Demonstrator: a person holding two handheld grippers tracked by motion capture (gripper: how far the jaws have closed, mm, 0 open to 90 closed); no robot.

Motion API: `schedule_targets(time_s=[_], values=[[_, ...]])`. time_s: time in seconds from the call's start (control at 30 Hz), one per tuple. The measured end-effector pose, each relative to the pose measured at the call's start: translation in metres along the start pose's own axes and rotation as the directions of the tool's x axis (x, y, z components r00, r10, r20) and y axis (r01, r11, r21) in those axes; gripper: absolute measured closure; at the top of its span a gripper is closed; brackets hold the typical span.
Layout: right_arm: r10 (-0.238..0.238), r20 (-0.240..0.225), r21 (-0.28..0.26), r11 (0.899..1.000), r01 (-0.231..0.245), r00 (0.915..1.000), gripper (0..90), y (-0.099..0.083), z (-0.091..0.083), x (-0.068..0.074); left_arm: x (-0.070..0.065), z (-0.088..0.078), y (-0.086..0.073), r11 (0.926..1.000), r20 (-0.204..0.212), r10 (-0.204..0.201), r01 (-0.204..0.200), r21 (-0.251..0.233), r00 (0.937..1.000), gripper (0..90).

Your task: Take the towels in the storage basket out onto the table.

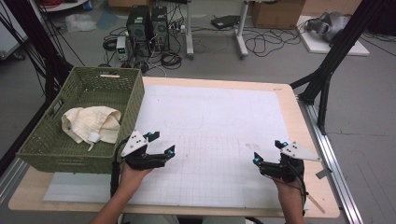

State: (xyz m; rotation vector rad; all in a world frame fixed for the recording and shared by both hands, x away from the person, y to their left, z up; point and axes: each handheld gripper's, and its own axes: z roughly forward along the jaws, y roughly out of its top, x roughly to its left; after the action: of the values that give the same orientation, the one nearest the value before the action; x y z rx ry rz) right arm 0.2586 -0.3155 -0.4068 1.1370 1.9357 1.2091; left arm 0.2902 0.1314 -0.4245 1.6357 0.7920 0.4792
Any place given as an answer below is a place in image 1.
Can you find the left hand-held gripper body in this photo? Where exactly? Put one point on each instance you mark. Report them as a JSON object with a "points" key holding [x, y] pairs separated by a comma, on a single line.
{"points": [[146, 160]]}

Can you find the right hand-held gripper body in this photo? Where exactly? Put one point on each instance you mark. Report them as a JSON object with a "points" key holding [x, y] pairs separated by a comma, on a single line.
{"points": [[285, 169]]}

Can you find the cream printed muslin cloth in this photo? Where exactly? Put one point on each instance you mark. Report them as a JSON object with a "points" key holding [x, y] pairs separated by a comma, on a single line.
{"points": [[90, 121]]}

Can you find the green woven plastic basket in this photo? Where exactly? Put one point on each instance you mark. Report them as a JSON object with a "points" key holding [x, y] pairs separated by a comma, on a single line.
{"points": [[93, 90]]}

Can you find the person's right hand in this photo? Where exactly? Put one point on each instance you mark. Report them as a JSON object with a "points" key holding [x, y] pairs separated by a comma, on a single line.
{"points": [[288, 188]]}

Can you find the person's left hand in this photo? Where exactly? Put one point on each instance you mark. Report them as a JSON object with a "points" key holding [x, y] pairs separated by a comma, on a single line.
{"points": [[132, 179]]}

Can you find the thin wooden stick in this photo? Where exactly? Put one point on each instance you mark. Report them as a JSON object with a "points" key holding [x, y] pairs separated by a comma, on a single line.
{"points": [[316, 202]]}

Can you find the white grid mat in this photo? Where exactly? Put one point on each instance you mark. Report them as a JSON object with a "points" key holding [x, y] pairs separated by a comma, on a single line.
{"points": [[211, 124]]}

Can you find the grey bench power supply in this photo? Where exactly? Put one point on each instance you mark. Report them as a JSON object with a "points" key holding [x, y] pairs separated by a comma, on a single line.
{"points": [[121, 48]]}

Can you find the white floor board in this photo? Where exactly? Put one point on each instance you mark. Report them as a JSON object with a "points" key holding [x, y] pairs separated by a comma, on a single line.
{"points": [[317, 46]]}

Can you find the large black computer tower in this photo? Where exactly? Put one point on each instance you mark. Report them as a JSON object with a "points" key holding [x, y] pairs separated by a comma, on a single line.
{"points": [[138, 29]]}

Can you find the slim black computer tower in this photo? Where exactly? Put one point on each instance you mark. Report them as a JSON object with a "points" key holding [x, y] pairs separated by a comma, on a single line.
{"points": [[160, 28]]}

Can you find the grey helmet-shaped device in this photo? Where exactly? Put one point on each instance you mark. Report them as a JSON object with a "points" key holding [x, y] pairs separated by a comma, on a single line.
{"points": [[333, 25]]}

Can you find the large cardboard box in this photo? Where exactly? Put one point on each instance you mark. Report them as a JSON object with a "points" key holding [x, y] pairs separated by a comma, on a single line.
{"points": [[277, 14]]}

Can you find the flat black device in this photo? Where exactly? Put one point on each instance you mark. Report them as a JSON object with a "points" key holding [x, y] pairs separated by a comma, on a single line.
{"points": [[224, 21]]}

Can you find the clear plastic bag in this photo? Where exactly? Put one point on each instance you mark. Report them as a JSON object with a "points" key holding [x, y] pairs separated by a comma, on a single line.
{"points": [[79, 22]]}

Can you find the blue tape roll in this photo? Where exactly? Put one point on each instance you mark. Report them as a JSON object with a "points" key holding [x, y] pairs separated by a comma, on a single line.
{"points": [[88, 5]]}

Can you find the round white table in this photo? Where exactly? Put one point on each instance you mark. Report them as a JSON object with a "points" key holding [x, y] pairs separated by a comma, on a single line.
{"points": [[67, 5]]}

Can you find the small metal bracket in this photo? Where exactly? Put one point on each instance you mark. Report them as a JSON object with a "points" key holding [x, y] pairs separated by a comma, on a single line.
{"points": [[323, 173]]}

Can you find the aluminium rail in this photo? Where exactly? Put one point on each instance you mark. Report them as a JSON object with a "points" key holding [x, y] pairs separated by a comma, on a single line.
{"points": [[330, 155]]}

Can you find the white desk frame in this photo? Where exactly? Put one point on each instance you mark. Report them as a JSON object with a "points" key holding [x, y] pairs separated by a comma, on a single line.
{"points": [[189, 31]]}

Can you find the black metal frame strut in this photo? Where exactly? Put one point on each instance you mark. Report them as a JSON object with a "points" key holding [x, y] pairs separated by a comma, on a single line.
{"points": [[339, 46]]}

